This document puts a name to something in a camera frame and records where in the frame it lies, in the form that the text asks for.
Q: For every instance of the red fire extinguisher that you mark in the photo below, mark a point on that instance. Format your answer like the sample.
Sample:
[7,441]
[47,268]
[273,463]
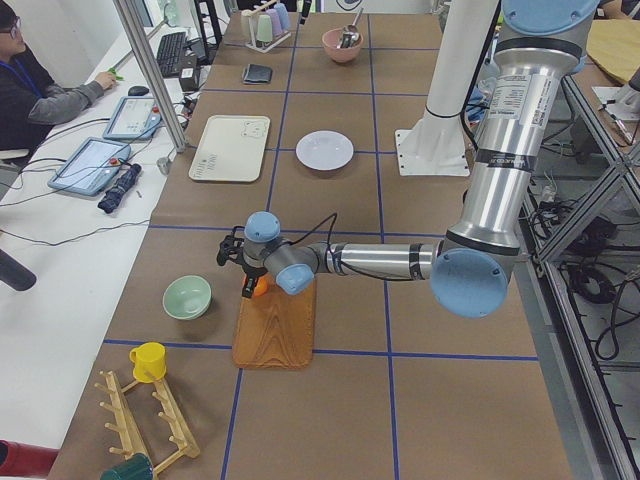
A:
[26,460]

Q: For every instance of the cream bear print tray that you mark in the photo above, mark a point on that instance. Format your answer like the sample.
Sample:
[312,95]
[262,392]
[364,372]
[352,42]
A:
[231,149]

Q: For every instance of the folded navy umbrella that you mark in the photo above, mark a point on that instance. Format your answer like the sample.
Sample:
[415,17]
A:
[123,184]

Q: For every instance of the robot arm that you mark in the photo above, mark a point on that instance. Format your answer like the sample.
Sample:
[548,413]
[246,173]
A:
[497,73]

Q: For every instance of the pink bowl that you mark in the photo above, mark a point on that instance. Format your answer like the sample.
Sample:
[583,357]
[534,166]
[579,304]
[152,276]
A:
[333,46]

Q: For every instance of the near teach pendant tablet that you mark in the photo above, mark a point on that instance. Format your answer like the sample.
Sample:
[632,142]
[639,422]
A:
[91,168]

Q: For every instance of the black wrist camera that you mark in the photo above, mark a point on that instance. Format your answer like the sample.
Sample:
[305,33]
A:
[231,248]

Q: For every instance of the black keyboard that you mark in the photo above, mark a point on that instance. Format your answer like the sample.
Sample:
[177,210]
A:
[170,53]

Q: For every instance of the folded grey cloth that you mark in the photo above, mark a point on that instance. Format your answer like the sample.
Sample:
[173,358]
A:
[257,74]

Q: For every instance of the black computer mouse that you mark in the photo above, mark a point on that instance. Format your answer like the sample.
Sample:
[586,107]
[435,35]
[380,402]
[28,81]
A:
[138,91]

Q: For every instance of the light green bowl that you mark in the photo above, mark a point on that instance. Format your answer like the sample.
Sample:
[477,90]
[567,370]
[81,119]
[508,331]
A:
[187,297]

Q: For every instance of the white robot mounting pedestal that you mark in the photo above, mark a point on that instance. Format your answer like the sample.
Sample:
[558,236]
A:
[435,146]

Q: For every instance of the wooden mug rack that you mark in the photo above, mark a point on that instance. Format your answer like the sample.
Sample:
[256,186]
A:
[146,419]

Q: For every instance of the white round plate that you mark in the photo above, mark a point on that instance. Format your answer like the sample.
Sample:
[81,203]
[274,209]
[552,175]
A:
[324,150]

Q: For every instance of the aluminium frame post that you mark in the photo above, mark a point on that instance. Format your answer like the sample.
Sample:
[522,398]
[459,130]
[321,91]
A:
[145,58]

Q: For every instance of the orange mandarin fruit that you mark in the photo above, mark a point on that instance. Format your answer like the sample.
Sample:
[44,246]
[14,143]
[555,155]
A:
[261,287]

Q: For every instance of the dark green mug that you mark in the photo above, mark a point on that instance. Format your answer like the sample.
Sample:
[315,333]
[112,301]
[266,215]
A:
[137,467]

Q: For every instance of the person at desk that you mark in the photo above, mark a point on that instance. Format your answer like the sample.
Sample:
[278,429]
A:
[32,103]

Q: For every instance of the teach pendant tablet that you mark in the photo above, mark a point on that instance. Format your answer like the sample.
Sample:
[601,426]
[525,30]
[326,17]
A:
[91,168]
[135,118]

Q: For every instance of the far teach pendant tablet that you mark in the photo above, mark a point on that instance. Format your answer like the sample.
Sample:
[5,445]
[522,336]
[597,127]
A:
[135,118]

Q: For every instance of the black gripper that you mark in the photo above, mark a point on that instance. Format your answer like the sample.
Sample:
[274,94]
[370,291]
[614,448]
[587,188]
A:
[248,279]

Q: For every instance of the yellow mug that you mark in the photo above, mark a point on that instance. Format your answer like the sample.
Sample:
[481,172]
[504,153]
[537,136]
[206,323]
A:
[149,362]

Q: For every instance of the metal scoop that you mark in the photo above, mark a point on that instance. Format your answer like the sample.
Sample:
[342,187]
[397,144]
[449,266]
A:
[350,33]

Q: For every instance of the white cup rack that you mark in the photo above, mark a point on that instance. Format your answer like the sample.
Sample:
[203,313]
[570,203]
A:
[265,26]

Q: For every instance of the wooden tray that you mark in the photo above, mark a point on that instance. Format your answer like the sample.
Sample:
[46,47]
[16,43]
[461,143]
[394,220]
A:
[275,330]

